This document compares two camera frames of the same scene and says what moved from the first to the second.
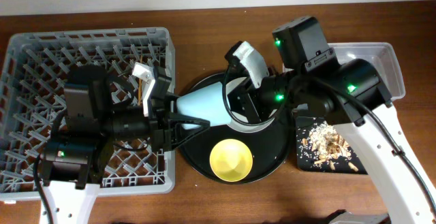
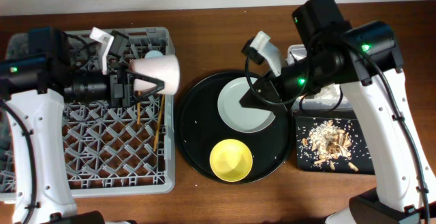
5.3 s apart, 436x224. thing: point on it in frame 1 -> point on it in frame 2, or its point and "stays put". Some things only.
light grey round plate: [238, 120] stays put
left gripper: [160, 122] -> [120, 88]
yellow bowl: [231, 160] stays put
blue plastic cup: [206, 103] -> [153, 54]
